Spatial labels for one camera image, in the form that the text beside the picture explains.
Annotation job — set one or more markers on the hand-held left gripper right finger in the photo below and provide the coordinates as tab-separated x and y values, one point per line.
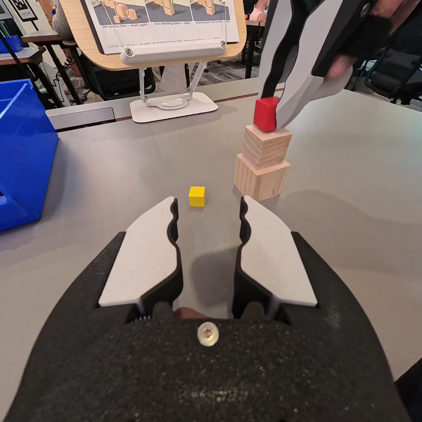
277	264

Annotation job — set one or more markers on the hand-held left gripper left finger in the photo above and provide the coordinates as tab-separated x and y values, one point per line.
142	264

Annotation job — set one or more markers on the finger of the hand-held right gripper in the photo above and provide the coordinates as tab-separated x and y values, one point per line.
273	39
306	72

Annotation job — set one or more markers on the red wooden cube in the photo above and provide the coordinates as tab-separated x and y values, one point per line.
266	115

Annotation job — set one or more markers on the medium wooden cube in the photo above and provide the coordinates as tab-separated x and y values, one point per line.
267	146

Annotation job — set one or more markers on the large wooden cube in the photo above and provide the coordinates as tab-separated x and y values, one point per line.
260	181

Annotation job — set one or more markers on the yellow wooden cube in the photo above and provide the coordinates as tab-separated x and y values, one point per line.
196	197

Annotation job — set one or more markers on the blue plastic bin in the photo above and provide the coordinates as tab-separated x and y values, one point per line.
30	151

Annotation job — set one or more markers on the person's right hand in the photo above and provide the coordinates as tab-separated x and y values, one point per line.
343	66

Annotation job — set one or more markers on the black office chair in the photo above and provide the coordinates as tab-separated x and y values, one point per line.
115	82
395	72

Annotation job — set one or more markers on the white instruction sheet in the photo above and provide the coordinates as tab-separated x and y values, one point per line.
165	23

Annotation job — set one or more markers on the white folding stand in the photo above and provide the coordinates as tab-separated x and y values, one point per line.
175	109

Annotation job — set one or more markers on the wooden display board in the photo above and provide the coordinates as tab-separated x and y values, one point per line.
72	33

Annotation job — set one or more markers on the brown wooden desk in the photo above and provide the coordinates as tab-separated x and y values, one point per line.
43	37

